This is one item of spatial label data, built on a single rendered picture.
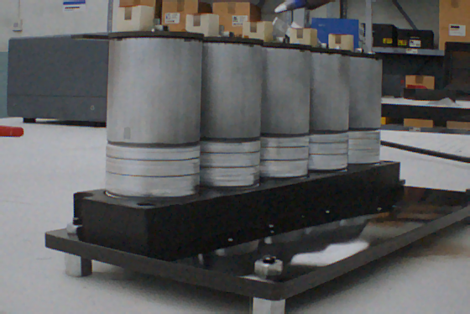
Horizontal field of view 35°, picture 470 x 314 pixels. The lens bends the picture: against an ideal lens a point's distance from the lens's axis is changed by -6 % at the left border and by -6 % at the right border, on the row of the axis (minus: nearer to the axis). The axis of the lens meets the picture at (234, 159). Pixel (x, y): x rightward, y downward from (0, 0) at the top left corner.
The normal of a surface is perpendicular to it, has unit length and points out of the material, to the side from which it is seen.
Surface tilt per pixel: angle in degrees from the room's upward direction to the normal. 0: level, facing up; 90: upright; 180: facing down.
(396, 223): 0
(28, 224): 0
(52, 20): 90
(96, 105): 90
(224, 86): 90
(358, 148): 90
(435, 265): 0
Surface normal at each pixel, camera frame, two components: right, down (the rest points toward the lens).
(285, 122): 0.30, 0.11
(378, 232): 0.03, -0.99
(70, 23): -0.32, 0.09
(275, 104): 0.04, 0.11
